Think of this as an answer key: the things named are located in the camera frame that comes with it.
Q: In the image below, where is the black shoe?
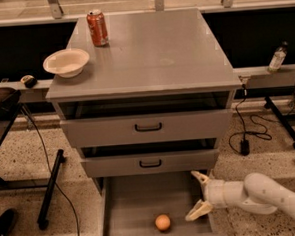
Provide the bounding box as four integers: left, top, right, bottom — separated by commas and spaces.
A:
0, 208, 17, 236

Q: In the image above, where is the black bag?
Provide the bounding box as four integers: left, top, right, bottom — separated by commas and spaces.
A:
0, 87, 21, 120

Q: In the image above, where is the clear plastic bottle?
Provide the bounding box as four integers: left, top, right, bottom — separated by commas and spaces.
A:
268, 41, 288, 72

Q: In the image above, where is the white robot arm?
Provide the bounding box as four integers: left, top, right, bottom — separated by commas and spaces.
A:
186, 170, 295, 222

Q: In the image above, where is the black power cable right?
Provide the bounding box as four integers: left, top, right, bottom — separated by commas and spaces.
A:
224, 82, 274, 157

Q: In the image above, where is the black floor cable left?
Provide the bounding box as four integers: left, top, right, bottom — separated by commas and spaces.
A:
21, 103, 82, 236

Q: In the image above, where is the grey middle drawer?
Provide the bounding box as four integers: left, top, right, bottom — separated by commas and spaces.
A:
81, 139, 219, 178

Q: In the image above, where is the red soda can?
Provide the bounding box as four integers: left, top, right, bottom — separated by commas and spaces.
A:
86, 9, 109, 47

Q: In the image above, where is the grey drawer cabinet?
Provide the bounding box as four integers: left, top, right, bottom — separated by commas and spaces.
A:
39, 5, 249, 197

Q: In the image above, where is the grey bottom drawer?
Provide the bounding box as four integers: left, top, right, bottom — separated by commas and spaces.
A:
99, 171, 226, 236

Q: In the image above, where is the orange fruit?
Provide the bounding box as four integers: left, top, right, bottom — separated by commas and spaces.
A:
155, 214, 171, 231

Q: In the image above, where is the black wheeled stand leg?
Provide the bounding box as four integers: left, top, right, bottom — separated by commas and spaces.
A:
265, 97, 295, 148

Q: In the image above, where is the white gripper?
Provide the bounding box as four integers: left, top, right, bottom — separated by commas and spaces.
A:
186, 170, 227, 222

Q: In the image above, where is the black side table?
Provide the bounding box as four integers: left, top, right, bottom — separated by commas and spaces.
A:
0, 104, 66, 231

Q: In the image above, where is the white bowl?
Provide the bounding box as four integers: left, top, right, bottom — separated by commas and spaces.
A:
43, 48, 90, 78

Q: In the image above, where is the black yellow tape measure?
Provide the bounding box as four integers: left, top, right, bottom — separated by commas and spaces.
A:
20, 75, 37, 88

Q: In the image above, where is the grey top drawer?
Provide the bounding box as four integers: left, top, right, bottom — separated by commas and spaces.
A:
57, 92, 236, 149

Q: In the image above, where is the grey drawer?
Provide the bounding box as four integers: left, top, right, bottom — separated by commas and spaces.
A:
99, 171, 226, 236
57, 92, 236, 149
81, 139, 219, 178

